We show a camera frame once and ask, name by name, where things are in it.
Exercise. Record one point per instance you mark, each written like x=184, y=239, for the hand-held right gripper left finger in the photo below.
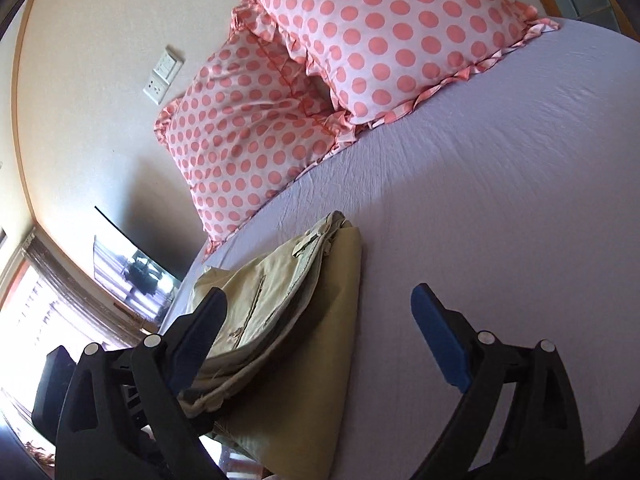
x=192, y=347

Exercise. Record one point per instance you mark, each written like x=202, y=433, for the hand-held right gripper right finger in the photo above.
x=442, y=340

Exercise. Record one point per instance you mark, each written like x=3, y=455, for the khaki pants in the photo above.
x=295, y=340

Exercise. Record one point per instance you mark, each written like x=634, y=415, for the flat screen television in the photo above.
x=132, y=272

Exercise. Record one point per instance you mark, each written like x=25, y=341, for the lavender bed sheet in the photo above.
x=475, y=240

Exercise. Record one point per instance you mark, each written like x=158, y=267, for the black office chair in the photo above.
x=50, y=395

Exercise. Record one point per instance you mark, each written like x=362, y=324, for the brown window curtain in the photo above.
x=45, y=280

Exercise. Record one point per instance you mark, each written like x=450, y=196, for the small polka dot pillow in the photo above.
x=240, y=145

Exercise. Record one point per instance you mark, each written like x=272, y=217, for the large polka dot pillow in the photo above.
x=385, y=45

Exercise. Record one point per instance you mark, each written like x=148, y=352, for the white wall switch panel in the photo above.
x=163, y=72

